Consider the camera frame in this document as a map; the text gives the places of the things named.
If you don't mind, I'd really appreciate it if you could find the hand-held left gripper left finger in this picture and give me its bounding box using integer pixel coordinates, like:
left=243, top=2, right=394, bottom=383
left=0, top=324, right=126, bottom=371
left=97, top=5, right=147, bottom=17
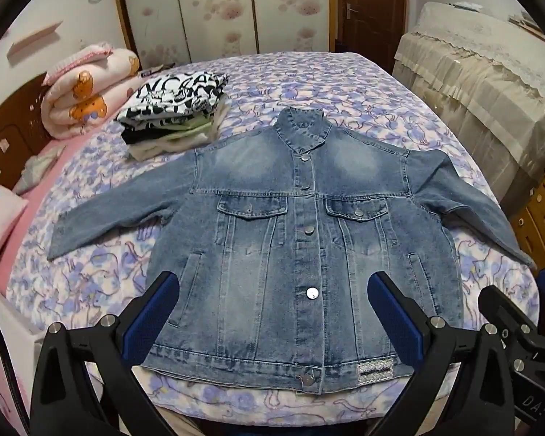
left=29, top=271, right=180, bottom=436

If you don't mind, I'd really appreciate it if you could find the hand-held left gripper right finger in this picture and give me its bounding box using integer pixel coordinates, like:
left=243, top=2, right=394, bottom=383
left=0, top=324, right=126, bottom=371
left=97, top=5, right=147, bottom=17
left=367, top=271, right=526, bottom=436

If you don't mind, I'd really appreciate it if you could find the blue denim jacket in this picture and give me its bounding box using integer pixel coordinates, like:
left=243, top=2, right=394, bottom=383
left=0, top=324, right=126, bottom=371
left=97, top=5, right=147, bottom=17
left=47, top=106, right=537, bottom=395

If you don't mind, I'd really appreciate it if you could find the yellow wooden drawer cabinet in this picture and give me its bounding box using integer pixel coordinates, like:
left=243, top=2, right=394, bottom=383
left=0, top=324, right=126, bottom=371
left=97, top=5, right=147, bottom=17
left=509, top=152, right=545, bottom=274

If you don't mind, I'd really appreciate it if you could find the white pink box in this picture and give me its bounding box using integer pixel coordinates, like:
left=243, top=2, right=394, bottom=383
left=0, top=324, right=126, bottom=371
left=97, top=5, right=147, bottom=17
left=0, top=277, right=47, bottom=421

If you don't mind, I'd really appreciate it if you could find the pink under sheet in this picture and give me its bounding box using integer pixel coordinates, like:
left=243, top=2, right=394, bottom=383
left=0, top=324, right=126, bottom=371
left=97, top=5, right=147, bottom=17
left=0, top=138, right=83, bottom=284

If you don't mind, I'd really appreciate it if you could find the beige folded garment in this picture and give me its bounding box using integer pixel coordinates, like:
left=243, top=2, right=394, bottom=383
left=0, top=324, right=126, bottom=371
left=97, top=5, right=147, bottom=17
left=127, top=100, right=233, bottom=162

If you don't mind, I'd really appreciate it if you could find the white pink pillow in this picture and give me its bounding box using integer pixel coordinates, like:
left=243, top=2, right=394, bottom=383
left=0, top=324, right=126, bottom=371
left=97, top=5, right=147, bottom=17
left=0, top=184, right=29, bottom=274

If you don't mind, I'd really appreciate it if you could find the black folded garment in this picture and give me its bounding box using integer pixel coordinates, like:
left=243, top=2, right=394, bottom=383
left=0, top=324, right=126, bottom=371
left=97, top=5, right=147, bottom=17
left=120, top=126, right=165, bottom=147

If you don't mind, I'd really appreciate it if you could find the grey crumpled cloth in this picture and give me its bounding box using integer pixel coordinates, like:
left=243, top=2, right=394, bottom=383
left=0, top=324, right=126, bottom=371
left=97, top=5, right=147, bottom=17
left=13, top=145, right=67, bottom=194

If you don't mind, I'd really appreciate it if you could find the light green folded garment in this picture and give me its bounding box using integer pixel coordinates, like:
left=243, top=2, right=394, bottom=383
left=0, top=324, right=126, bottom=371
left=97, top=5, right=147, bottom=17
left=154, top=111, right=219, bottom=141

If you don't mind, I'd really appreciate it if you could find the cream cloth covered furniture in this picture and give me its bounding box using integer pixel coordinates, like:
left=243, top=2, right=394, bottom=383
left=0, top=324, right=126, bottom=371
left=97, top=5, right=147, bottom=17
left=393, top=1, right=545, bottom=206

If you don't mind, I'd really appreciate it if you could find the black white printed folded shirt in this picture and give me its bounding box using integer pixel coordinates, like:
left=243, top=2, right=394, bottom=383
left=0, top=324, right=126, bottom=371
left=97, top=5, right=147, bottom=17
left=117, top=71, right=231, bottom=133

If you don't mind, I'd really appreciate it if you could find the rolled pink bear quilt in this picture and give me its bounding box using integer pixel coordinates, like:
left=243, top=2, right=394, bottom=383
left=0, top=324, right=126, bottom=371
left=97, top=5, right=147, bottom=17
left=42, top=42, right=141, bottom=139

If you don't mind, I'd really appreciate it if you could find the brown wooden headboard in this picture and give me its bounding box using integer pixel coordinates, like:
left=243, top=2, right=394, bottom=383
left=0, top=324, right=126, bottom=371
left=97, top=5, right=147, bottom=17
left=0, top=73, right=56, bottom=191

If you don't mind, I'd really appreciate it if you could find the bed with purple floral sheet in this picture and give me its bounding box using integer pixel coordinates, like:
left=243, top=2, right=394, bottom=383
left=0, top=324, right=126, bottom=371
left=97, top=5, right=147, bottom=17
left=4, top=50, right=542, bottom=436

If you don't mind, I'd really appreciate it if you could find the dark wooden door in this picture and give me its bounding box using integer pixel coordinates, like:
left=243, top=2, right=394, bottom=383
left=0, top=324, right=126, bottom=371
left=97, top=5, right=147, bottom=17
left=336, top=0, right=408, bottom=72

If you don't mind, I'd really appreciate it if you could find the pink wall shelf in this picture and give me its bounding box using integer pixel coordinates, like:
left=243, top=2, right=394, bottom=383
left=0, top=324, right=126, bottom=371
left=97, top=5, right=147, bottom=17
left=7, top=20, right=65, bottom=62

